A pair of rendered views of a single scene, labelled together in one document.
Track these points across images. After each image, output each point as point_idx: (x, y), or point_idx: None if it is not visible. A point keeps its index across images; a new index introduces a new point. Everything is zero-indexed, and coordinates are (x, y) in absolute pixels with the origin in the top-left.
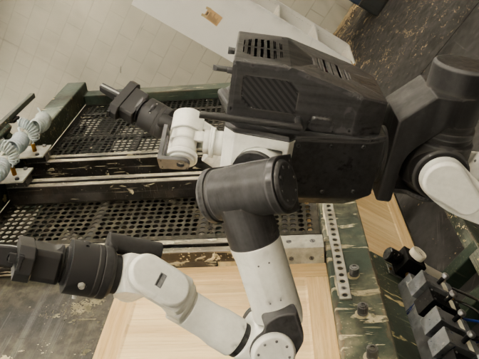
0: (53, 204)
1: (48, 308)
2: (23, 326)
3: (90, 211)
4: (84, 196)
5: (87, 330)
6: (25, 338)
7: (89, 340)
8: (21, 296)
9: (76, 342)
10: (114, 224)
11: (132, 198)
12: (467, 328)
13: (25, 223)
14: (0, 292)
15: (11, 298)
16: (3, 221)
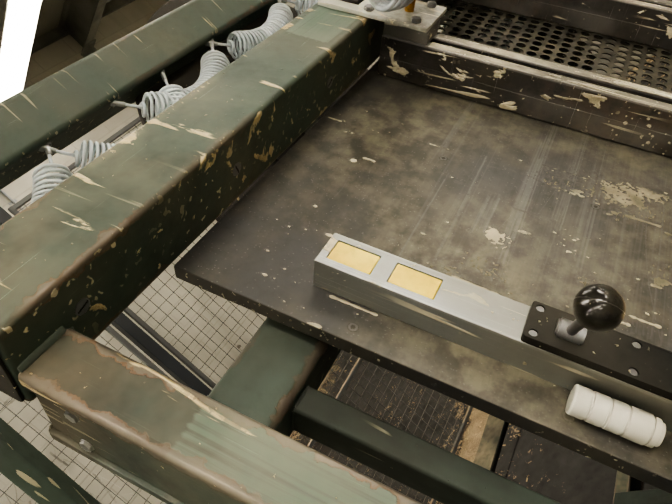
0: (520, 17)
1: (558, 175)
2: (518, 190)
3: (588, 45)
4: (579, 18)
5: (649, 241)
6: (526, 212)
7: (660, 262)
8: (499, 137)
9: (634, 256)
10: (640, 77)
11: (664, 46)
12: None
13: (478, 29)
14: (460, 118)
15: (483, 135)
16: (442, 16)
